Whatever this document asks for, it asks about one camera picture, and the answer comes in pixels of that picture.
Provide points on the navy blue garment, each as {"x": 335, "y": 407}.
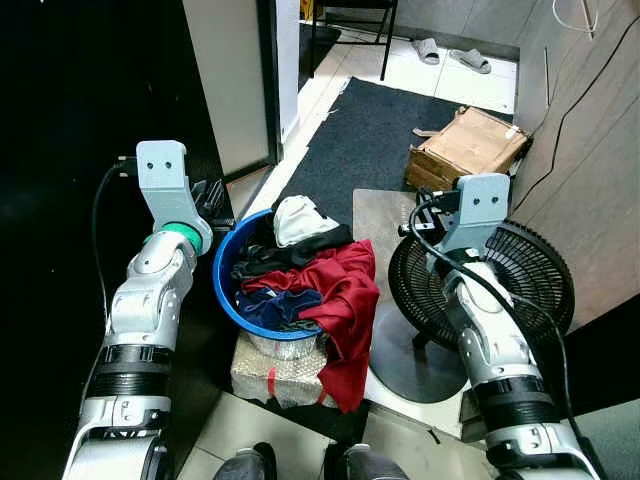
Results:
{"x": 270, "y": 308}

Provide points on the dark grey floor mat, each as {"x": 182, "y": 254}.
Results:
{"x": 365, "y": 140}

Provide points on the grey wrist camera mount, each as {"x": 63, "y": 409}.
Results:
{"x": 165, "y": 190}
{"x": 478, "y": 208}

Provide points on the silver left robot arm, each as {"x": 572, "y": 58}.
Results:
{"x": 140, "y": 300}

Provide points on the white garment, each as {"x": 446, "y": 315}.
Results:
{"x": 295, "y": 220}

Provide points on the black robot foot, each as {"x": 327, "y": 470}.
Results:
{"x": 375, "y": 464}
{"x": 248, "y": 464}

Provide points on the brown cardboard box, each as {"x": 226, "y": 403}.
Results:
{"x": 470, "y": 145}

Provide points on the bubble-wrapped box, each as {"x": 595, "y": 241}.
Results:
{"x": 275, "y": 375}

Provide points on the black metal chair frame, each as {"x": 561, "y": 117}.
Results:
{"x": 385, "y": 30}

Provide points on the grey slipper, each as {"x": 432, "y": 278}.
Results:
{"x": 427, "y": 51}
{"x": 472, "y": 61}

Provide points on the grey door with black frame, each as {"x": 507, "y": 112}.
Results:
{"x": 230, "y": 80}

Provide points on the blue plastic basin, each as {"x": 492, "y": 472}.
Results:
{"x": 222, "y": 270}

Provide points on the black right robot foot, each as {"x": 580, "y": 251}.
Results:
{"x": 375, "y": 464}

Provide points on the black floor fan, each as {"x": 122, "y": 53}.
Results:
{"x": 530, "y": 275}

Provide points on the black garment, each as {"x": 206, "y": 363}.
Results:
{"x": 270, "y": 258}

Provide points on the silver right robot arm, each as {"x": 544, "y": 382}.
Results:
{"x": 495, "y": 350}

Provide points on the black left robot foot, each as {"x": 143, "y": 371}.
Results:
{"x": 248, "y": 464}

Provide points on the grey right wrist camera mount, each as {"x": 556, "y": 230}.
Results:
{"x": 478, "y": 208}

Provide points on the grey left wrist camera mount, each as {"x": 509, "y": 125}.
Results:
{"x": 165, "y": 190}

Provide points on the red garment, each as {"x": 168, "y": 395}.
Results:
{"x": 345, "y": 300}

